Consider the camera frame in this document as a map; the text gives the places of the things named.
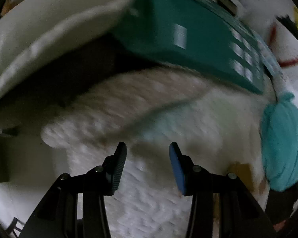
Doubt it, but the white patchwork round rug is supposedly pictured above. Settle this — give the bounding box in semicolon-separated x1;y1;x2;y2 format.
41;68;276;237

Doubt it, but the teal plush cushion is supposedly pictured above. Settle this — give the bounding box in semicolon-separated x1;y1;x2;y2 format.
260;92;298;192

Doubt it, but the white pillow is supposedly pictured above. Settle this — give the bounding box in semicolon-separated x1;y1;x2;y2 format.
0;0;133;98

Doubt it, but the green box with buttons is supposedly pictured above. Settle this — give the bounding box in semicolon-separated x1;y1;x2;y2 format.
114;0;281;94

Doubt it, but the white plastic bag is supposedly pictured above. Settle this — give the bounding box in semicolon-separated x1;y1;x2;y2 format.
239;0;298;106

